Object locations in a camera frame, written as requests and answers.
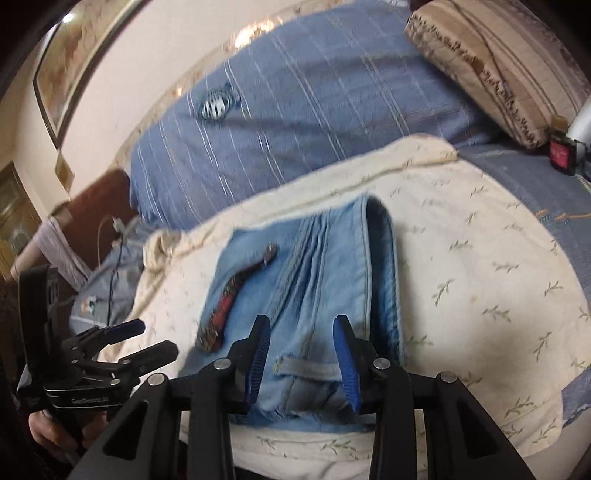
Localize blue plaid pillow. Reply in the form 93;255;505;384
128;0;502;229

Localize white charger cable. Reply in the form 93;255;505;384
93;213;117;268

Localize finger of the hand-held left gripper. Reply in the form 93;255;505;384
76;340;180;385
65;318;147;360

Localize small framed picture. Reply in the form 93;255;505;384
54;150;75;193

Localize brown headboard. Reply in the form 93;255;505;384
51;168;139;296

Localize grey-blue quilt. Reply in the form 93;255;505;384
69;222;153;337

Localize beige striped floral cushion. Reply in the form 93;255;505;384
404;0;591;149

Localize pale pink-grey cloth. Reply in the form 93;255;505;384
11;215;93;296

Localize cream leaf-print blanket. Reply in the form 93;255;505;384
99;134;591;480

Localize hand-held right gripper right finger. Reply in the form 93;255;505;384
332;315;539;480

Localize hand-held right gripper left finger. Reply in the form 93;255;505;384
78;315;271;480

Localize person's left hand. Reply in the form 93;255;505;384
28;408;109;464

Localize black cable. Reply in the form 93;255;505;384
104;237;126;326

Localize dark bottle with red label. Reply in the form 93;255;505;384
549;130;585;176

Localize blue denim pants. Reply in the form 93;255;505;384
194;194;407;435

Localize large framed picture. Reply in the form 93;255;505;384
32;0;153;151

